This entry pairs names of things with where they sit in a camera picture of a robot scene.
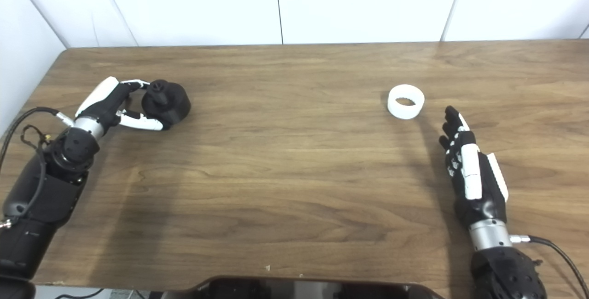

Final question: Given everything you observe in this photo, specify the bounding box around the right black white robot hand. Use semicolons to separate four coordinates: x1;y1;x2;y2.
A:
438;106;509;230

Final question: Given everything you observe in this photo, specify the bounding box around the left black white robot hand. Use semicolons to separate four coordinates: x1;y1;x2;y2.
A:
75;76;165;132

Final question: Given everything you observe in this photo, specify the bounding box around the round black plastic part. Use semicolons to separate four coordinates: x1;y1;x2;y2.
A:
141;80;191;130

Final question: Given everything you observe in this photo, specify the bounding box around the white toothed plastic ring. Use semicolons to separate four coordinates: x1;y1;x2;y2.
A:
387;84;425;121

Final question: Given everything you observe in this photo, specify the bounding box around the glossy black robot torso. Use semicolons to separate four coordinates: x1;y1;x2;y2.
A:
161;276;445;299

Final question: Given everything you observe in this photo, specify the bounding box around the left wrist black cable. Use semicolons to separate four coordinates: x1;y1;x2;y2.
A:
0;107;75;166

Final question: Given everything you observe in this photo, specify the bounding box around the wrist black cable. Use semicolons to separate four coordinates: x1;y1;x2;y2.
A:
0;107;75;166
510;235;589;299

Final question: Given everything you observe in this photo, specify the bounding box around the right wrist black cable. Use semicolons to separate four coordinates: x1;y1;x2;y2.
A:
510;235;589;299

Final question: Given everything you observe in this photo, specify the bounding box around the thin wire on left arm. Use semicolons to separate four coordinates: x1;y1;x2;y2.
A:
0;124;52;230

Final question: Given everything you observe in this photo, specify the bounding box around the black cable under table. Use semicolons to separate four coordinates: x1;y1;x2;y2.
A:
54;288;105;299

